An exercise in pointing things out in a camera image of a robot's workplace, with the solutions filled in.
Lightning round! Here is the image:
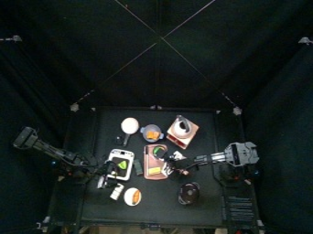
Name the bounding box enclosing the dark rectangular block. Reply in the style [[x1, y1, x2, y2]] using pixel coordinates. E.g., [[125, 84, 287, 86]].
[[134, 159, 145, 176]]

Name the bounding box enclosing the blue-grey bowl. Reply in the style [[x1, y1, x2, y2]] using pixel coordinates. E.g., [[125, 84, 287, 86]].
[[139, 123, 166, 144]]

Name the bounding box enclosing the white tray with black inside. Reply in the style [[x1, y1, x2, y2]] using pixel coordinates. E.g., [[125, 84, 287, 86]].
[[105, 148, 135, 182]]

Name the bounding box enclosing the white toy frying pan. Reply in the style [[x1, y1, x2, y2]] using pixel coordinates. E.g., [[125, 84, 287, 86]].
[[121, 117, 141, 147]]

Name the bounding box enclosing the wooden coffee grinder toy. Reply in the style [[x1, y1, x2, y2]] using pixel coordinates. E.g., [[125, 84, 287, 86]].
[[165, 114, 201, 150]]

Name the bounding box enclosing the pink cutting board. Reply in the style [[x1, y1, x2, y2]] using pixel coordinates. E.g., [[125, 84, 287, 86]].
[[143, 144, 170, 181]]

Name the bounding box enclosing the silver cylinder object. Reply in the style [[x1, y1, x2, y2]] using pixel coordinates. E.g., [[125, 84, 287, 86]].
[[97, 175, 107, 190]]

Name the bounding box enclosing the yellow toy cheese block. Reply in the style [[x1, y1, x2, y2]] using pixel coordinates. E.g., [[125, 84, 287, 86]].
[[149, 166, 164, 176]]

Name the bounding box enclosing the small white box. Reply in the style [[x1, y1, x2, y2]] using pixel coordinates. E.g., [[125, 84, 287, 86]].
[[109, 183, 126, 201]]

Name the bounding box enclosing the black round pot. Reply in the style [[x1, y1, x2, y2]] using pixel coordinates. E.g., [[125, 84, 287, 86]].
[[177, 181, 202, 206]]

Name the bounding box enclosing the orange toy food piece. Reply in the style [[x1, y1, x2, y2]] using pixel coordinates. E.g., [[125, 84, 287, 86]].
[[146, 131, 162, 141]]

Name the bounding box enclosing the white plate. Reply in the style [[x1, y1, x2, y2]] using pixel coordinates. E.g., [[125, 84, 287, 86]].
[[122, 186, 143, 207]]

